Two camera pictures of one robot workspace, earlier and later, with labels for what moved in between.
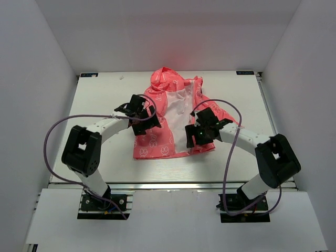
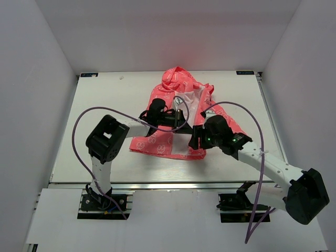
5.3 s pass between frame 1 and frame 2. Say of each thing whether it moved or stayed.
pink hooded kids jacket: moved
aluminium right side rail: stayed
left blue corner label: stayed
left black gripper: moved
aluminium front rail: stayed
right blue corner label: stayed
